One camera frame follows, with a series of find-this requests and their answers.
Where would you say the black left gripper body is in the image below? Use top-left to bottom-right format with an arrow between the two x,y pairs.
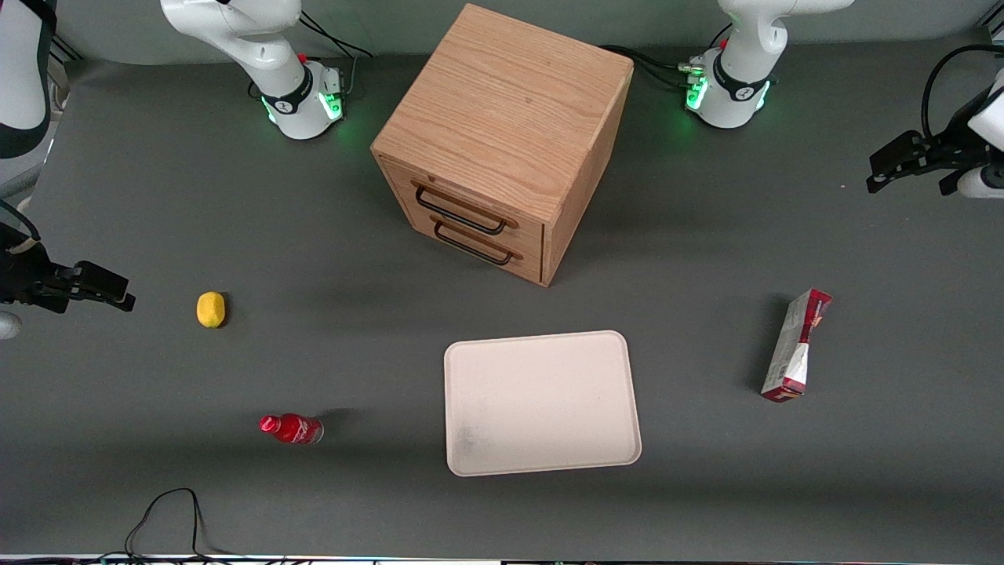
922,86 -> 997,197

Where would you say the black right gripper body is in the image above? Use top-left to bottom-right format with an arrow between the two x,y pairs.
0,224 -> 82,315

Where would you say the red cookie box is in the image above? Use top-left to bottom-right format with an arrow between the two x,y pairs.
760,288 -> 833,404

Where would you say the beige plastic tray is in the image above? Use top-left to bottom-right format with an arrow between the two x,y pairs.
444,330 -> 642,477

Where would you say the yellow lemon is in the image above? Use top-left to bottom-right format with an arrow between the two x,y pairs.
196,291 -> 227,329

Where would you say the red soda bottle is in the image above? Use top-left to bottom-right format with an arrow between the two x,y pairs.
259,413 -> 325,446

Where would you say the wooden drawer cabinet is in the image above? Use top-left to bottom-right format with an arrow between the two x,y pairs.
370,3 -> 635,288

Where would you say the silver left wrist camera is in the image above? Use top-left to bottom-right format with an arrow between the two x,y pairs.
957,163 -> 1004,199

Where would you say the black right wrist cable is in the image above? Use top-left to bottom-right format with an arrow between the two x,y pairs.
0,199 -> 42,242

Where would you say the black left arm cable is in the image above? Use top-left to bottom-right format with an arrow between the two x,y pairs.
921,43 -> 1004,142

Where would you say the black looped table cable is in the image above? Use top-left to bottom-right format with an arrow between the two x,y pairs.
124,487 -> 236,561

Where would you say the aluminium frame rail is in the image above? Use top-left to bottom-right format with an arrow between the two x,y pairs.
49,31 -> 85,111

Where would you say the black left base cable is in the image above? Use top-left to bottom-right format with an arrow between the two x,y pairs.
599,44 -> 707,91

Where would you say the black base cable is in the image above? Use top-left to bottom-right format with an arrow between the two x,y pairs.
599,44 -> 707,91
298,11 -> 375,99

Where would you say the black right base cable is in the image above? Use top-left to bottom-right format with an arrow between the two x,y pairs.
298,11 -> 375,99

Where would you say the black handle of taller drawer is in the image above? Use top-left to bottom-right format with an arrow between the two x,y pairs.
413,184 -> 510,236

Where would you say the black handle of shorter drawer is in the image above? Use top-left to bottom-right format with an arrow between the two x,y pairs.
432,219 -> 515,267

